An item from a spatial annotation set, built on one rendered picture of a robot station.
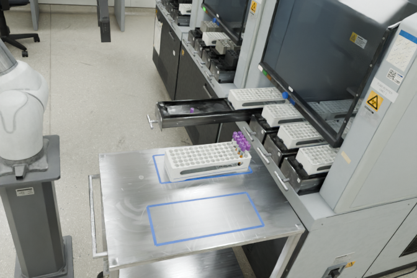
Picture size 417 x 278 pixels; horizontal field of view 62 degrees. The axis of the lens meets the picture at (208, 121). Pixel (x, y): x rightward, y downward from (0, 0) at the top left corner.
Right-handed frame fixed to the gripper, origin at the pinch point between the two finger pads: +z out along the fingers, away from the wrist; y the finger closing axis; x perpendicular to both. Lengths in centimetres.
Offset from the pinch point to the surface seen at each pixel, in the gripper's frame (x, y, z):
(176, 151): 20.6, 23.4, 35.7
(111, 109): 8, -134, 119
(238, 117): 58, -6, 46
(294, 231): 50, 60, 43
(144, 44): 57, -263, 119
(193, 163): 25, 31, 36
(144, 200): 7, 39, 41
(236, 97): 58, -11, 37
